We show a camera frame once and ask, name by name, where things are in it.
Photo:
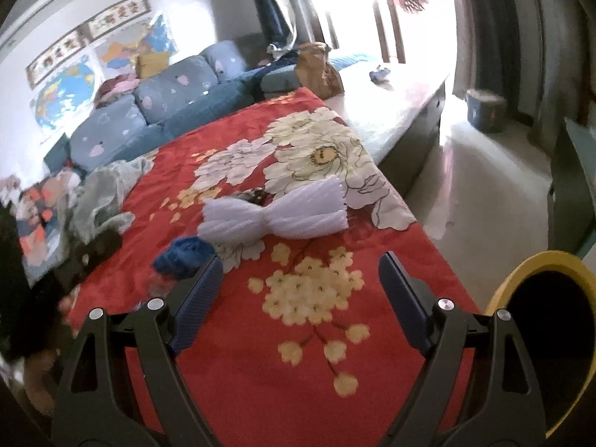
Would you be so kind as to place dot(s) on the red floral blanket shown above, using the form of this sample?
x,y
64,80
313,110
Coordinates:
x,y
233,382

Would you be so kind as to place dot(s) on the brown paper bag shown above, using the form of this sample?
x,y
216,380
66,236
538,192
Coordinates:
x,y
316,72

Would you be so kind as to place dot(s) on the yellow bin with black liner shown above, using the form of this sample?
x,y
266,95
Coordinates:
x,y
549,335

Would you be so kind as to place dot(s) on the grey-green crumpled cloth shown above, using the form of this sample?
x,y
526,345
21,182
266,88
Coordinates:
x,y
107,191

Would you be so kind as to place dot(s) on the world map poster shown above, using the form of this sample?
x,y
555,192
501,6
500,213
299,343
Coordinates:
x,y
65,95

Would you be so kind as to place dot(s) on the dark teal cushion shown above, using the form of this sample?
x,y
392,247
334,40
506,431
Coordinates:
x,y
58,153

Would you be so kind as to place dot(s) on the pile of red clothes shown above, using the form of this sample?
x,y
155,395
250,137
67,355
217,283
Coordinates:
x,y
116,89

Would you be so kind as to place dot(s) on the grey curtain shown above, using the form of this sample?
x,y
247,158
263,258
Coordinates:
x,y
493,32

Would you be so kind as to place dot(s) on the blue storage box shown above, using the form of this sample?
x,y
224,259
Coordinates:
x,y
486,109

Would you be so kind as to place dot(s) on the orange printed cushion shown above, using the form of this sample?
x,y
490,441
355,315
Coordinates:
x,y
42,223

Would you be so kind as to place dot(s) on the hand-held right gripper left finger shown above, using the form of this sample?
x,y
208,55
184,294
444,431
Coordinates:
x,y
195,307

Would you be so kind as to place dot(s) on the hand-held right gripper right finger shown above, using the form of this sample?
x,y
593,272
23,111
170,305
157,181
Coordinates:
x,y
405,302

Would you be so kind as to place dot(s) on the yellow pillow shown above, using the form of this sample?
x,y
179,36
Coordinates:
x,y
152,64

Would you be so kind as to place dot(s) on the dark patterned wrapper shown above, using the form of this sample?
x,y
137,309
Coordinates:
x,y
254,195

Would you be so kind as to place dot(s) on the blue knitted cloth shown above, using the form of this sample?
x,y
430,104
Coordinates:
x,y
184,254

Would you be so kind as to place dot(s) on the dark blue clothing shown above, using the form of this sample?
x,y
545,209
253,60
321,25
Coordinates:
x,y
279,63

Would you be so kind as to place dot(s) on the dark blue curtain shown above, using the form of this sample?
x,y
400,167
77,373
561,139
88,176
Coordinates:
x,y
274,9

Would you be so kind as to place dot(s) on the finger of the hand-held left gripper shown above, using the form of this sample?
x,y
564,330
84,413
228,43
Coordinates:
x,y
100,249

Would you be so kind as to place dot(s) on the wooden coffee table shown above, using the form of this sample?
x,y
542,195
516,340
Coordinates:
x,y
396,98

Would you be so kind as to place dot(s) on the framed calligraphy scroll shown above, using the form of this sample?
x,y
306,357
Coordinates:
x,y
118,15
58,58

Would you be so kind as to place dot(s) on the country map poster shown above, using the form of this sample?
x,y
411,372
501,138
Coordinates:
x,y
135,44

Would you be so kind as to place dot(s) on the white knitted cloth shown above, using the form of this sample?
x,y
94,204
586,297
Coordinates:
x,y
279,216

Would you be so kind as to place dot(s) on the brown framed glass door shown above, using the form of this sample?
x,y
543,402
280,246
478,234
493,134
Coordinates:
x,y
386,32

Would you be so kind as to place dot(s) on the small dark blue item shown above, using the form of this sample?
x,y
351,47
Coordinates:
x,y
379,75

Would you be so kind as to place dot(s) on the blue patterned sofa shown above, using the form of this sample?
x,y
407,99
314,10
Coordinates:
x,y
116,125

